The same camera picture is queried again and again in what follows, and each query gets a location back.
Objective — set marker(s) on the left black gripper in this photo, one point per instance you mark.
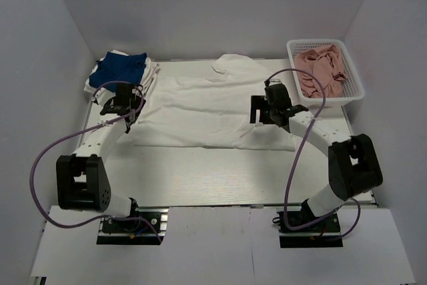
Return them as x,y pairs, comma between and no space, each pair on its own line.
137,103

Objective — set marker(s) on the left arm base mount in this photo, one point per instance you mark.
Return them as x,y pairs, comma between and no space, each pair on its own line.
135,232

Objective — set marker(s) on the pink t-shirt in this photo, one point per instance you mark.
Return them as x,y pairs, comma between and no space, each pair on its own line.
326,65

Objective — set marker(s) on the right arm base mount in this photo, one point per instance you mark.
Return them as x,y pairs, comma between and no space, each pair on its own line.
324,234

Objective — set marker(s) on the folded white t-shirt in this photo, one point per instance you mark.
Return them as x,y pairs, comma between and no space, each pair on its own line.
102,95

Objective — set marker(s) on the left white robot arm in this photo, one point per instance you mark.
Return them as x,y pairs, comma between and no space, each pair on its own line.
82,182

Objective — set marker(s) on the white t-shirt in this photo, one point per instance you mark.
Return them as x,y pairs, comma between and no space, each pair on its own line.
209,112
102,95

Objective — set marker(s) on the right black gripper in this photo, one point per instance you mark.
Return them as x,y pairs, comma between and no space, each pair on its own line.
259,103

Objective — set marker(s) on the blue t-shirt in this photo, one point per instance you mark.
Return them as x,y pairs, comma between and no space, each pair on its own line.
117,67

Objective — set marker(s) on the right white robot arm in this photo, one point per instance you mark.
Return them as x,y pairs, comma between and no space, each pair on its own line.
353,166

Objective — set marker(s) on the white plastic basket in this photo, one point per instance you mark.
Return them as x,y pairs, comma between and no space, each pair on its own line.
352,89

